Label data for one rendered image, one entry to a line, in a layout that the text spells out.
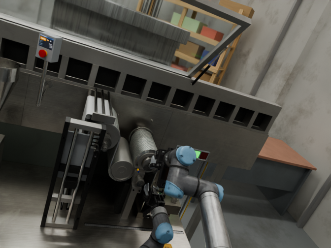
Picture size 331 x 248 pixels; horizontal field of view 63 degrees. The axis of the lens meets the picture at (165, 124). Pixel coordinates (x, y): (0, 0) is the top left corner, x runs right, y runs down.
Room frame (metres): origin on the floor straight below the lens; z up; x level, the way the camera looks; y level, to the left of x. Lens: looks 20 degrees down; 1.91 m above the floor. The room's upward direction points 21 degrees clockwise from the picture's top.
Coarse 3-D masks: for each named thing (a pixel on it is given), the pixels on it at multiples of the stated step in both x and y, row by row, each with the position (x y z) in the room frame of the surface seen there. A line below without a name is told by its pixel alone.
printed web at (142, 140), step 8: (88, 120) 1.21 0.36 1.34; (120, 136) 1.13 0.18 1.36; (136, 136) 1.35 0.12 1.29; (144, 136) 1.33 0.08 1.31; (136, 144) 1.28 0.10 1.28; (144, 144) 1.25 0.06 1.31; (152, 144) 1.27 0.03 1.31; (112, 152) 1.17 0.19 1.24; (136, 152) 1.22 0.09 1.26; (112, 160) 1.13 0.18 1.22
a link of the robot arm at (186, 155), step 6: (174, 150) 0.96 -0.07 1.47; (180, 150) 0.91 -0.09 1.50; (186, 150) 0.92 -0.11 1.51; (192, 150) 0.93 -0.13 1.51; (168, 156) 0.97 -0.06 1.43; (174, 156) 0.93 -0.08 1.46; (180, 156) 0.90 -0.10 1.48; (186, 156) 0.90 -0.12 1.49; (192, 156) 0.92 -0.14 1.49; (174, 162) 0.91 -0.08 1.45; (180, 162) 0.90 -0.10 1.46; (186, 162) 0.89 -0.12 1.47; (192, 162) 0.90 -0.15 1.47
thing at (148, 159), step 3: (150, 156) 1.18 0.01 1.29; (144, 159) 1.17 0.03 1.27; (147, 159) 1.16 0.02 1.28; (150, 159) 1.17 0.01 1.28; (144, 162) 1.16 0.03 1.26; (147, 162) 1.17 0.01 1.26; (144, 165) 1.16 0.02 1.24; (147, 165) 1.17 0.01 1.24; (144, 168) 1.16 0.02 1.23; (147, 168) 1.17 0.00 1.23
